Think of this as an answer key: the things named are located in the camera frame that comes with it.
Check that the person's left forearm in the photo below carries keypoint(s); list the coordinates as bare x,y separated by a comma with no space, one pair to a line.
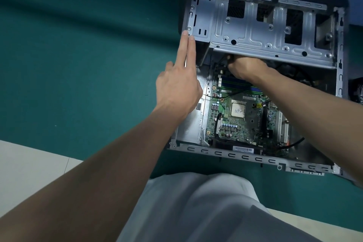
85,182

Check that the green floor mat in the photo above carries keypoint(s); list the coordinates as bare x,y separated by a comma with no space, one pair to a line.
71,66

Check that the green motherboard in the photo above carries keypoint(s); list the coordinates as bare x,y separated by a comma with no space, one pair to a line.
241,131

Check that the desktop computer case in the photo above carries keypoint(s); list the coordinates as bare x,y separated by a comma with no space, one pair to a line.
192,125

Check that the hard drive with cables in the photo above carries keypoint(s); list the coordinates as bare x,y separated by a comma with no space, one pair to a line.
357,91

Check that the person's left hand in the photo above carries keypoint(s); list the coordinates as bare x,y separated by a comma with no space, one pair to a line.
178,88

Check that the person's right forearm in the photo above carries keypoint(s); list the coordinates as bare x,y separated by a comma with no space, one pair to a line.
320,120

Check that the person's right hand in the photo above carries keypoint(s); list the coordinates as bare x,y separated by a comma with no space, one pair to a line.
248,67

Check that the silver metal drive cage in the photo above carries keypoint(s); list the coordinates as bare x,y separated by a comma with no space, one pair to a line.
249,29

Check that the person's white shirt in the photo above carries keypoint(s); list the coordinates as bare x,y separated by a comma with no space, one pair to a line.
204,210

